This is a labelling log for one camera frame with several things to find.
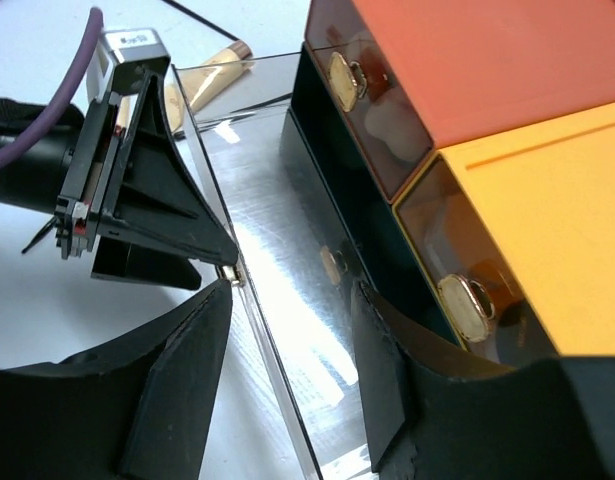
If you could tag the clear yellow drawer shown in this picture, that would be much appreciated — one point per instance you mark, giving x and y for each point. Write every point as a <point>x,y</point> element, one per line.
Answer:
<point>476,289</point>

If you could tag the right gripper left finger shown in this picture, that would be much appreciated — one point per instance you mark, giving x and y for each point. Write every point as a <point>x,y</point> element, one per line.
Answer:
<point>136,407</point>

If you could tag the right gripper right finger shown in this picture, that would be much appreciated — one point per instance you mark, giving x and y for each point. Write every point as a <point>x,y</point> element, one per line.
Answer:
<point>434,411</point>

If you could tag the clear orange drawer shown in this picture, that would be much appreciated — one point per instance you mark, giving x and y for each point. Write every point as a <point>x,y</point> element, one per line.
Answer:
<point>365,88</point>

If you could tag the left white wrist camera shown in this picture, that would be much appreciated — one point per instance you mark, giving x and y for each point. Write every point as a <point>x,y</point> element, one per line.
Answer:
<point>122,61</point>

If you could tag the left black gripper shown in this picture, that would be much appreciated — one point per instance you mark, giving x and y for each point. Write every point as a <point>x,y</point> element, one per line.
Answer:
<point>139,197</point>

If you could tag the thin black makeup brush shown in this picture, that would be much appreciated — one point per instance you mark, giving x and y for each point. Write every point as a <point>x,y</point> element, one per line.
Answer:
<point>200,19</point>

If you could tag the large beige cosmetic tube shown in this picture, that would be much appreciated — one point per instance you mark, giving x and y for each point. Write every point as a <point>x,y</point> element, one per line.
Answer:
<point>202,84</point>

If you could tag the orange drawer box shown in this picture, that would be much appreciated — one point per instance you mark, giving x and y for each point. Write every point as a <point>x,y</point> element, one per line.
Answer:
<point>477,68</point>

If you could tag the yellow drawer box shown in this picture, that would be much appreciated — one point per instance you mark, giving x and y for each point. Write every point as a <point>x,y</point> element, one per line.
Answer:
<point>546,195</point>

